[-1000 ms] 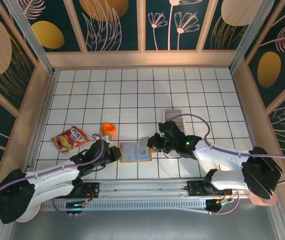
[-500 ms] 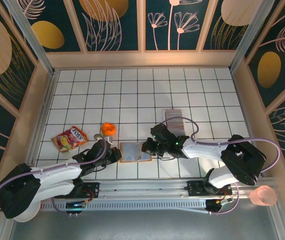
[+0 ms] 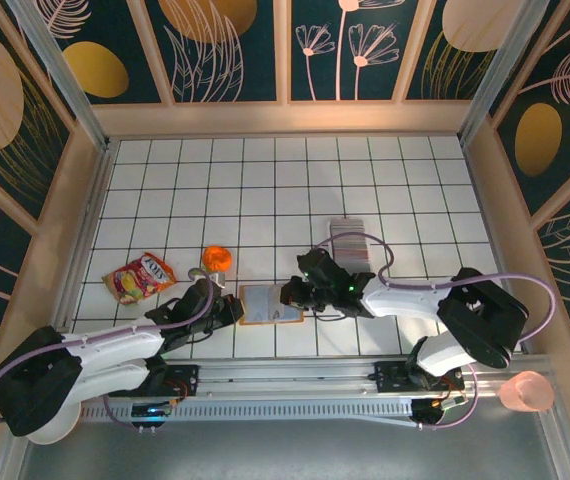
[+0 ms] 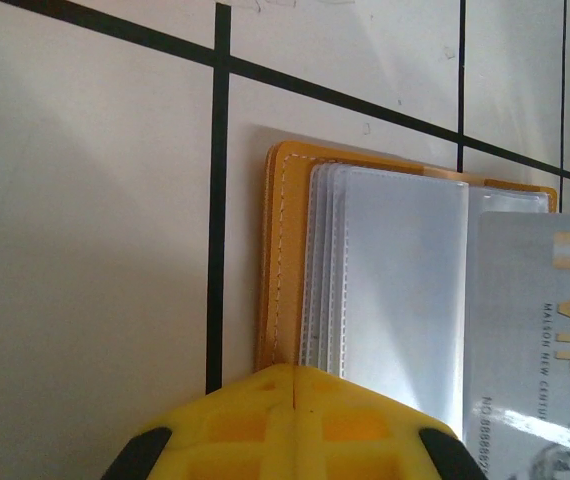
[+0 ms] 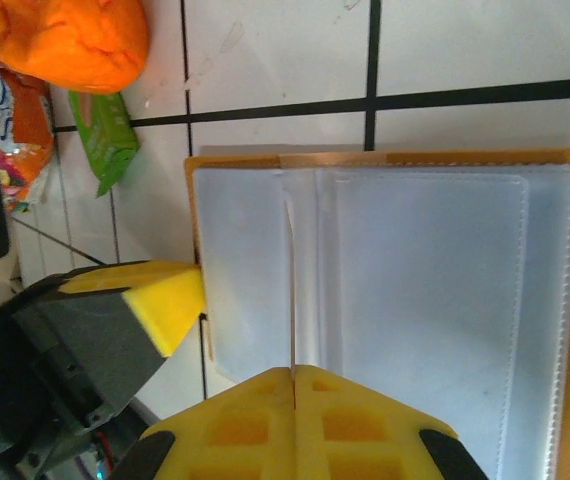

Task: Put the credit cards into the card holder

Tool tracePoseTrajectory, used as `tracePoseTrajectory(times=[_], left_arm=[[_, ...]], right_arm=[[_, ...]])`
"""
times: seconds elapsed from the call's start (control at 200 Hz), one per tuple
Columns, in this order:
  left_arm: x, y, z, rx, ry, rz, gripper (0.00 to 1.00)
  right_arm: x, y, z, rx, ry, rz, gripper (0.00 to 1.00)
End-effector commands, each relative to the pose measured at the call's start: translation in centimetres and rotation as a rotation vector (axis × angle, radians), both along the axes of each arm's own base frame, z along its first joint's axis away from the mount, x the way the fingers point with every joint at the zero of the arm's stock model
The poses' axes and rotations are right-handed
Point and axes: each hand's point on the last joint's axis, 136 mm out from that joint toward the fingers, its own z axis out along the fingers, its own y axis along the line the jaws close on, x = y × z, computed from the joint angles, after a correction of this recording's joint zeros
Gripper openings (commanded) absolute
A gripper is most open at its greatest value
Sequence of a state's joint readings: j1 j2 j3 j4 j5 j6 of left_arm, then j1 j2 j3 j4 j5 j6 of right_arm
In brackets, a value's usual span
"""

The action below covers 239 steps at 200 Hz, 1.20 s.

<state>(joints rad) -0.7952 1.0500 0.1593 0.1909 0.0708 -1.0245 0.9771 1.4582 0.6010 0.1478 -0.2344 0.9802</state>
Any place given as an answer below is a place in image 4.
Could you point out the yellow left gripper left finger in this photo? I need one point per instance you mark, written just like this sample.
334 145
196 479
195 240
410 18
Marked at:
225 435

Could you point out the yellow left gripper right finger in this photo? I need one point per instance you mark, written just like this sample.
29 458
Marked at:
365 435

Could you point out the silver VIP card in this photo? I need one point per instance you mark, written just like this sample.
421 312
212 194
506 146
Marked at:
540 325

